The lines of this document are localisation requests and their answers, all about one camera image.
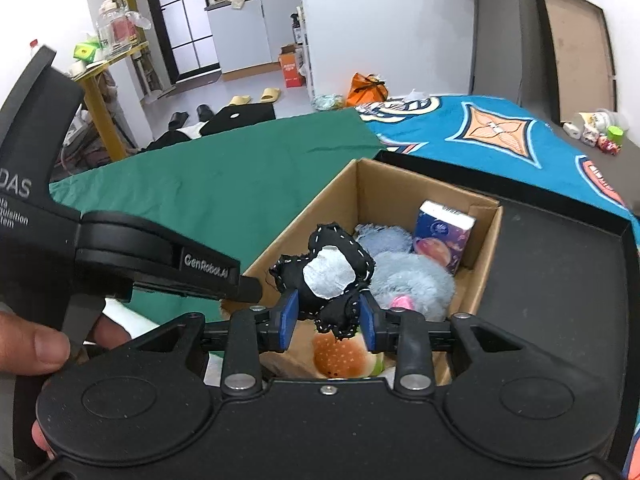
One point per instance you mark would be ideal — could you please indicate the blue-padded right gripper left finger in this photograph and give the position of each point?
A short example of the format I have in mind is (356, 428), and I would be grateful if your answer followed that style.
(266, 329)

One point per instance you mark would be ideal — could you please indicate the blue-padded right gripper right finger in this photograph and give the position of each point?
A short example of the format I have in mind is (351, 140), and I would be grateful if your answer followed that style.
(389, 330)

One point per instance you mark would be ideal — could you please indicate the orange hamburger plush toy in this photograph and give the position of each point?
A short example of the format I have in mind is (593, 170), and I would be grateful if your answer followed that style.
(347, 358)

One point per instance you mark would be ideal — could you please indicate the grey fluffy plush toy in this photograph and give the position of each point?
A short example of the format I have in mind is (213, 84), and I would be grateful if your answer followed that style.
(419, 281)

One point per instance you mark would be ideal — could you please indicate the black stitched fabric toy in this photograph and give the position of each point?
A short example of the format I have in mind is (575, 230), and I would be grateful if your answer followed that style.
(329, 279)

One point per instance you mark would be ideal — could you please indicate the blue tissue pack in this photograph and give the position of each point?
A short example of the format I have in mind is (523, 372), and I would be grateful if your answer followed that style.
(441, 233)

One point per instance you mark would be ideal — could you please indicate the person's left hand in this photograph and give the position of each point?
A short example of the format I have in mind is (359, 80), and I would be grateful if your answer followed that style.
(30, 349)

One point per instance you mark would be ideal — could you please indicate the brown cardboard box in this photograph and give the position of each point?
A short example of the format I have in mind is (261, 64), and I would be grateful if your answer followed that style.
(379, 206)

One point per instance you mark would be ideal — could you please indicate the black slipper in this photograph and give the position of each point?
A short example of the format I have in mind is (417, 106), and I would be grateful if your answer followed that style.
(177, 120)

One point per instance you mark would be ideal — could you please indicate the large black tray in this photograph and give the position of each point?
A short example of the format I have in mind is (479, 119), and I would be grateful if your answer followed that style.
(565, 277)

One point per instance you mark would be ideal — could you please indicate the black dice-pattern stool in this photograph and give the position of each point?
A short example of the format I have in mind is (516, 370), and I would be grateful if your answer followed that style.
(238, 116)

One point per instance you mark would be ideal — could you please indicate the yellow slipper left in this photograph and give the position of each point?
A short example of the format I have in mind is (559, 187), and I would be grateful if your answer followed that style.
(240, 100)

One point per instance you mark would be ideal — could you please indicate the yellow slipper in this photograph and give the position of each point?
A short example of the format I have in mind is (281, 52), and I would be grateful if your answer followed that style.
(240, 100)
(270, 95)

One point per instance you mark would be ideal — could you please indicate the yellow slipper right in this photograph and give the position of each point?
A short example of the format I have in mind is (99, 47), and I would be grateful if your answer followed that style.
(270, 95)

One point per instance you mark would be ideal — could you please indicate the blue patterned blanket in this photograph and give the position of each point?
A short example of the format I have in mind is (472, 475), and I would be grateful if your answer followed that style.
(493, 135)

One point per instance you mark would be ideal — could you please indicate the orange gift bag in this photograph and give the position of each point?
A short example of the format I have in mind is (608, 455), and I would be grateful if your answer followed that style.
(365, 90)

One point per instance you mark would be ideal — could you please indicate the orange cardboard box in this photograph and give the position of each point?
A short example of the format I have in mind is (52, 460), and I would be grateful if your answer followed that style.
(291, 61)

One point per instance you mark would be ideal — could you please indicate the white kitchen cabinet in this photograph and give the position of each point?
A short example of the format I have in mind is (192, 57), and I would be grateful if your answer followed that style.
(251, 37)

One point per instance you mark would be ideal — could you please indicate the black-framed glass door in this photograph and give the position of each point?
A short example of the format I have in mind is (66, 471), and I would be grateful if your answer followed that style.
(186, 40)

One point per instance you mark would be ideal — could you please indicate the grey door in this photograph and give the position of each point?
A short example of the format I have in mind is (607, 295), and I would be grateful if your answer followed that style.
(507, 61)

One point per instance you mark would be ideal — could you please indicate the green lidded jar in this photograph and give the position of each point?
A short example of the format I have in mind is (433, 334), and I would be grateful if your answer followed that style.
(615, 135)

